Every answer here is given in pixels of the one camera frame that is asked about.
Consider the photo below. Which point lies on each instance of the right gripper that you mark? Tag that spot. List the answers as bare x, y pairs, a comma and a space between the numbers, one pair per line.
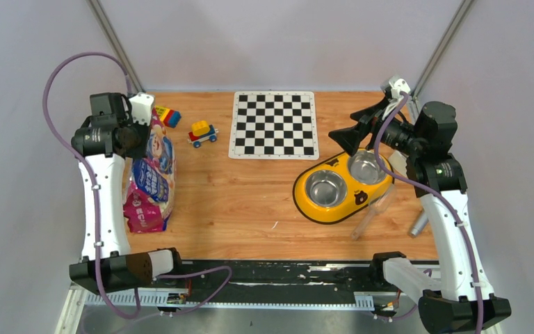
368, 117

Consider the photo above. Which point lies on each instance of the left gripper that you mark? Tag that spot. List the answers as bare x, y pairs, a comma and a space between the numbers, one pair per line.
140, 152

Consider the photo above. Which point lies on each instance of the pink pet food bag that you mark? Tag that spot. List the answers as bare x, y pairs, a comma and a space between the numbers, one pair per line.
151, 188

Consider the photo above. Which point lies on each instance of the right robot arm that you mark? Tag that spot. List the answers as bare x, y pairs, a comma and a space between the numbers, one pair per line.
463, 299

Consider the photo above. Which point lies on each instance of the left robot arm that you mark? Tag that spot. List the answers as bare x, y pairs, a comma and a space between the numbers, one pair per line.
107, 263

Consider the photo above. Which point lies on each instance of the yellow double pet bowl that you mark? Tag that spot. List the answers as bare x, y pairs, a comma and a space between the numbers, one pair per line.
339, 187

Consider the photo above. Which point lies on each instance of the toy block car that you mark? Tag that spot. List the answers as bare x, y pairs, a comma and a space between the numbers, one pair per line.
202, 131

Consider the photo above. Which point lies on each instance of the clear plastic scoop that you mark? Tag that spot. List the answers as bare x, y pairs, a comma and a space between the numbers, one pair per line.
381, 201

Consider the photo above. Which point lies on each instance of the black white chessboard mat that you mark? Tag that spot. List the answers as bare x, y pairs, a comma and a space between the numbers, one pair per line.
274, 125

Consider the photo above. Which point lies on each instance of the silver microphone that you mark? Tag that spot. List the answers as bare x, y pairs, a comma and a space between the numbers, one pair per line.
418, 225

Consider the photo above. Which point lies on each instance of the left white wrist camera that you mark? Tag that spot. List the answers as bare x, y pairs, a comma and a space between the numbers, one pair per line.
142, 106

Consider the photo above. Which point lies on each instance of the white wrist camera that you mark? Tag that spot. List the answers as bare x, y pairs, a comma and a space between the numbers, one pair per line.
142, 106
394, 89

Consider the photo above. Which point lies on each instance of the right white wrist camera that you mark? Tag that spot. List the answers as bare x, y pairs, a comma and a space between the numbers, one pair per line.
394, 89

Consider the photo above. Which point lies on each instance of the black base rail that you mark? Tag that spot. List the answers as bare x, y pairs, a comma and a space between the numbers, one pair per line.
271, 285

